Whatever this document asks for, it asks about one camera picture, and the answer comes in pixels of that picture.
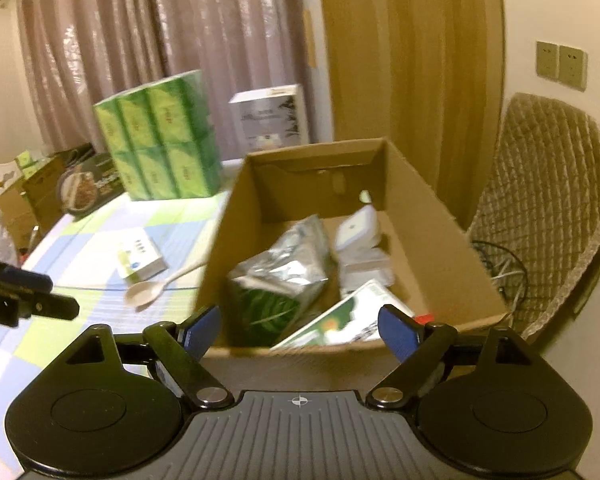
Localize large cardboard box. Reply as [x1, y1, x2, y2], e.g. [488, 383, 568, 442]
[194, 137, 511, 357]

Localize white humidifier box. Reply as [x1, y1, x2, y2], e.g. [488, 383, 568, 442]
[228, 84, 311, 152]

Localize white medicine box green stripe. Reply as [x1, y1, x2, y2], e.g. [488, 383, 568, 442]
[116, 226, 169, 281]

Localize stacked brown cardboard boxes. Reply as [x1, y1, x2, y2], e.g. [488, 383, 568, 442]
[0, 152, 94, 242]

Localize white cable bundle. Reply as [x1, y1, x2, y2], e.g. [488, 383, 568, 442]
[472, 240, 529, 312]

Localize blue green checked desktop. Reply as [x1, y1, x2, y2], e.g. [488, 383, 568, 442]
[0, 187, 241, 461]

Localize white carved cardboard piece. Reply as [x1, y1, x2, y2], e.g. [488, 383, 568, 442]
[0, 160, 24, 207]

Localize dark oval instant meal bowl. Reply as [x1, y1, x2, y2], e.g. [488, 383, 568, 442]
[57, 152, 127, 219]

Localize small green boxes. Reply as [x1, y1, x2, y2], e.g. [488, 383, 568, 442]
[14, 152, 52, 182]

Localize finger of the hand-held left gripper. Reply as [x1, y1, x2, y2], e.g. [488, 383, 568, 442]
[0, 255, 54, 292]
[17, 290, 80, 322]

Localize silver foil pouch green leaf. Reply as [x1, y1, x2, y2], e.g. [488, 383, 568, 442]
[226, 215, 334, 347]

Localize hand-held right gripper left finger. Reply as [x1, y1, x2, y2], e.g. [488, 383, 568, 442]
[32, 306, 231, 409]

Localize beige wall socket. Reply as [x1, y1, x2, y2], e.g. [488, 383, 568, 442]
[559, 45, 589, 92]
[536, 40, 561, 82]

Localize wooden door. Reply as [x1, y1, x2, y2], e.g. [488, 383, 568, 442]
[315, 0, 507, 232]

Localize cream plastic spoon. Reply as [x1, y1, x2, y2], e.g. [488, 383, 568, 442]
[124, 255, 212, 311]

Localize beige curtain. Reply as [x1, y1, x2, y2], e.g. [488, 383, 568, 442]
[15, 0, 327, 172]

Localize green tissue pack bundle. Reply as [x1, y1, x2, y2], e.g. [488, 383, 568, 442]
[92, 70, 225, 202]

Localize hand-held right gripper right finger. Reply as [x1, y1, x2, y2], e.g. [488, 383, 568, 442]
[366, 304, 566, 409]

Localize plastic bagged white pad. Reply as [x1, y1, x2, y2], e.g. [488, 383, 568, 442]
[339, 250, 396, 294]

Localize white power adapter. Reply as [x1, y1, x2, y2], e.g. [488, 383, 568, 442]
[335, 206, 381, 251]

